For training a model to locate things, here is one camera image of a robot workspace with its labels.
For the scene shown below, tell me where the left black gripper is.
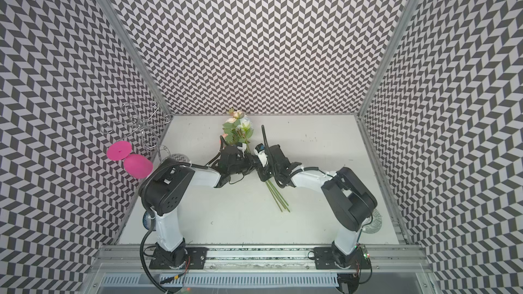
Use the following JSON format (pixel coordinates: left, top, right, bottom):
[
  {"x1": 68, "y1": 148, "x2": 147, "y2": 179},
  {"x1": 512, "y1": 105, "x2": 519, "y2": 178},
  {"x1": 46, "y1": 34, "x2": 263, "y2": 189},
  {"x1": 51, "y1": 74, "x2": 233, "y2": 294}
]
[{"x1": 229, "y1": 152, "x2": 262, "y2": 176}]

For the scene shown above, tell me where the artificial rose bouquet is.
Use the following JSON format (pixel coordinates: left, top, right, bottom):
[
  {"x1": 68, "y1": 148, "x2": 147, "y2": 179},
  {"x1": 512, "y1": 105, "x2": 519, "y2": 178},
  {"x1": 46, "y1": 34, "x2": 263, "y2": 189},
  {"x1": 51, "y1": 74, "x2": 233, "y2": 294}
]
[{"x1": 223, "y1": 108, "x2": 290, "y2": 212}]

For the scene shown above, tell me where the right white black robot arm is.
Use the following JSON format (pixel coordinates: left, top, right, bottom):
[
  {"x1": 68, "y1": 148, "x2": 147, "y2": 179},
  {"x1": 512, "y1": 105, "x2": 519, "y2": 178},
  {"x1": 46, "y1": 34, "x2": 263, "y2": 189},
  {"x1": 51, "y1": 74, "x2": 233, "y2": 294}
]
[{"x1": 254, "y1": 144, "x2": 377, "y2": 269}]

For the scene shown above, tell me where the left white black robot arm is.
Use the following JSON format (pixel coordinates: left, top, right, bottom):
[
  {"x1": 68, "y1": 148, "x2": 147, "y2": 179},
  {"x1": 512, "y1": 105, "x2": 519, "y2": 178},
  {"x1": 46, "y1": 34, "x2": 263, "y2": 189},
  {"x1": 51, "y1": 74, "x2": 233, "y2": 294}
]
[{"x1": 140, "y1": 146, "x2": 266, "y2": 269}]

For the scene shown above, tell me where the green patterned plate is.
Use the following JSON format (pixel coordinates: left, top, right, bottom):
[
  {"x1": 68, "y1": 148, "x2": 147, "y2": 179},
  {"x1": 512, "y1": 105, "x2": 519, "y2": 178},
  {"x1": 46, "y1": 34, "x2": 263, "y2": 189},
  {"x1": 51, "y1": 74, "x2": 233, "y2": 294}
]
[{"x1": 362, "y1": 209, "x2": 383, "y2": 234}]

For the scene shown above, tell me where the pink silicone goblet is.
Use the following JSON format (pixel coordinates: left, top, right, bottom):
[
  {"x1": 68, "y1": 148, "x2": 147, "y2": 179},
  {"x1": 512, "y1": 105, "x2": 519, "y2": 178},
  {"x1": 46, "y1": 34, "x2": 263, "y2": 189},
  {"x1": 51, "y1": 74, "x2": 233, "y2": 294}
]
[{"x1": 106, "y1": 141, "x2": 153, "y2": 179}]

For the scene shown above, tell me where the blue white patterned bowl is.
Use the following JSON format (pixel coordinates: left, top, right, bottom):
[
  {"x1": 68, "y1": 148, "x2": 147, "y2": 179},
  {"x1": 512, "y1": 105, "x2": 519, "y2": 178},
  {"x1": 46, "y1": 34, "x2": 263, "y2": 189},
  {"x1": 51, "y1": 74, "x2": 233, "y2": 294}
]
[{"x1": 142, "y1": 211, "x2": 151, "y2": 230}]

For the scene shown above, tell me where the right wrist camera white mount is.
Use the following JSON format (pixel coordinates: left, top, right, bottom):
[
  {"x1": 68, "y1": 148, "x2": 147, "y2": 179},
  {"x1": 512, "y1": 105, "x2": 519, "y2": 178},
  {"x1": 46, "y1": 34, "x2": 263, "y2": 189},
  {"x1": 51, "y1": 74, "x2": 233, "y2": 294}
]
[{"x1": 255, "y1": 144, "x2": 268, "y2": 167}]

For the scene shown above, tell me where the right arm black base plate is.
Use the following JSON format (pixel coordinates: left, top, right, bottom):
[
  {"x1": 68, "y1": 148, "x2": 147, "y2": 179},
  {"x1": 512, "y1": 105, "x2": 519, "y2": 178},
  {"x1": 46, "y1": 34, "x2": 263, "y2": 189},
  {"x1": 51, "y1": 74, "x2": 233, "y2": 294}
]
[{"x1": 308, "y1": 246, "x2": 372, "y2": 270}]

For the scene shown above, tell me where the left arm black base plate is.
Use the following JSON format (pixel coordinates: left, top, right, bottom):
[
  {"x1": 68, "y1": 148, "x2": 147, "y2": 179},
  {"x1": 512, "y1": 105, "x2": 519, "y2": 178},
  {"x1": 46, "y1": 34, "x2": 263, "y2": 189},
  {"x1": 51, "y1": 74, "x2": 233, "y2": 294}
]
[{"x1": 149, "y1": 246, "x2": 208, "y2": 271}]

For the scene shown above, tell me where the silver wire jewelry stand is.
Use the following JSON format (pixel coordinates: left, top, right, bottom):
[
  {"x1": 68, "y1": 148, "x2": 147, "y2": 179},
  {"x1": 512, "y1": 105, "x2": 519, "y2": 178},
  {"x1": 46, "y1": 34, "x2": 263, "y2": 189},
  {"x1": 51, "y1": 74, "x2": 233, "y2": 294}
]
[{"x1": 98, "y1": 103, "x2": 189, "y2": 163}]

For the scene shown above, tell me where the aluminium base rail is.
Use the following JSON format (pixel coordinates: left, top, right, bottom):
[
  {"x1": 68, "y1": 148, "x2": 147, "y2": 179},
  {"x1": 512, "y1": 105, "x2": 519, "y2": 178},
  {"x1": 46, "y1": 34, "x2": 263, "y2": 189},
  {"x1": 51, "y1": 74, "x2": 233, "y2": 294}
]
[{"x1": 85, "y1": 244, "x2": 434, "y2": 275}]

